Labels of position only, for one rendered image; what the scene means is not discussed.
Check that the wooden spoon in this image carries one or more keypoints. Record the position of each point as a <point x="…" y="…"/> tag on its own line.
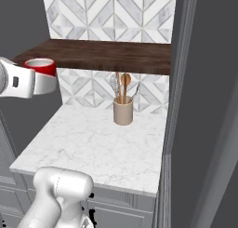
<point x="125" y="81"/>

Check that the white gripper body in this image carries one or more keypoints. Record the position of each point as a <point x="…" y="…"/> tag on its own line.
<point x="45" y="84"/>

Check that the dark wooden shelf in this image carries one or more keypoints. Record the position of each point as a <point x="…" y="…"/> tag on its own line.
<point x="102" y="56"/>

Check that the metal whisk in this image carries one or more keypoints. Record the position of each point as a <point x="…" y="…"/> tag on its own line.
<point x="114" y="83"/>

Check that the tall grey cabinet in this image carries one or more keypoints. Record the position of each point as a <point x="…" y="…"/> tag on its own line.
<point x="201" y="114"/>

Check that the metal spoon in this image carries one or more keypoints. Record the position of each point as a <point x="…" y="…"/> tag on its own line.
<point x="135" y="92"/>

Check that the grey base cabinet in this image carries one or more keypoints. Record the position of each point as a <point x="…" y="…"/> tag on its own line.
<point x="124" y="210"/>

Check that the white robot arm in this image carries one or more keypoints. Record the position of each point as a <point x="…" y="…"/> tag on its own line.
<point x="59" y="188"/>

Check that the wooden spatula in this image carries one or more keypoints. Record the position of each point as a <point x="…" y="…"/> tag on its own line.
<point x="118" y="86"/>

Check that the grey panelled side cabinet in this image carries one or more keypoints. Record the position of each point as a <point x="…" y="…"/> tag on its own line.
<point x="10" y="188"/>

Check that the beige utensil pot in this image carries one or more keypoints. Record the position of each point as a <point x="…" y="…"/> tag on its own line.
<point x="123" y="114"/>

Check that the red and white bowl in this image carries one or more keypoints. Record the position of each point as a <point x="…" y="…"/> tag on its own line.
<point x="43" y="67"/>

